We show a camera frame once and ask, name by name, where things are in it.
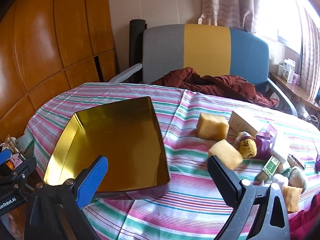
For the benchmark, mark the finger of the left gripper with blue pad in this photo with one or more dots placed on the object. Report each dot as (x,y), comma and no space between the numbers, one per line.
(5,155)

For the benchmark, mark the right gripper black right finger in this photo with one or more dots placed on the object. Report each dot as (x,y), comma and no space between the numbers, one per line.
(226,181)

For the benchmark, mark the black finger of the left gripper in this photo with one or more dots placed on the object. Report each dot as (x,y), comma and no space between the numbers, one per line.
(21,172)

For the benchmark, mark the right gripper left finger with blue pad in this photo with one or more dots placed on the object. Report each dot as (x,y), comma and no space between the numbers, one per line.
(88,181)

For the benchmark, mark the yellow sponge block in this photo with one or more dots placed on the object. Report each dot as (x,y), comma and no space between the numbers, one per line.
(227,154)
(212,127)
(291,197)

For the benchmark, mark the yellow knitted doll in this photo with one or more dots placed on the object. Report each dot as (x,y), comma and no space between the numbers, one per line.
(245,144)

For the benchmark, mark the beige cardboard box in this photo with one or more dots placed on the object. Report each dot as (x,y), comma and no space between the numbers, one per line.
(242,122)

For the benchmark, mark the gold metal tin box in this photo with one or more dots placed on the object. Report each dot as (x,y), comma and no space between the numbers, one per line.
(127,133)

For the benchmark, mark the white foam block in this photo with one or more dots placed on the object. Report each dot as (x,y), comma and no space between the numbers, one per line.
(280,147)

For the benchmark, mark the person's left hand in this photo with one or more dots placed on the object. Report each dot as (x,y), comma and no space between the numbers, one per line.
(14,228)

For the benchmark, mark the green plastic basket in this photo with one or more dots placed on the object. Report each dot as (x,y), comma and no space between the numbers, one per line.
(22,146)

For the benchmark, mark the green small box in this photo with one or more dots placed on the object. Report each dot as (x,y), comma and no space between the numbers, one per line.
(269,169)

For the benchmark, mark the striped pink green bedsheet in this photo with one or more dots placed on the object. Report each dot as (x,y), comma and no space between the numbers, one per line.
(193,207)

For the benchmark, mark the white cotton ball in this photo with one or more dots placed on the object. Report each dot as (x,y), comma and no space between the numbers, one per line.
(281,180)

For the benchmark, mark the red cloth at edge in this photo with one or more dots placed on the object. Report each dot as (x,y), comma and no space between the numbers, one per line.
(302,223)

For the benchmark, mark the dark red jacket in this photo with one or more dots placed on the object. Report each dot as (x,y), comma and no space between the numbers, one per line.
(226,86)

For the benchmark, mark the wooden side shelf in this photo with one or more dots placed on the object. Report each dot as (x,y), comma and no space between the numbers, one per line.
(295,91)

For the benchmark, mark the white boxes on shelf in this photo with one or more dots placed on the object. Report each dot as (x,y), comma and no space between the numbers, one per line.
(287,72)

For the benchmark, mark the brown wooden wardrobe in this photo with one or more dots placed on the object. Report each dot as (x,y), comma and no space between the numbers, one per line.
(49,47)

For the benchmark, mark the grey yellow blue chair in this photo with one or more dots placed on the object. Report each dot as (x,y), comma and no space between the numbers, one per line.
(209,50)

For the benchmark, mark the black rolled mat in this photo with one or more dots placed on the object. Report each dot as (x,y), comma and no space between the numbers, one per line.
(137,27)

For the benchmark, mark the patterned beige curtain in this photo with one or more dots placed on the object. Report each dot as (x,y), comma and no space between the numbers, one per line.
(295,21)

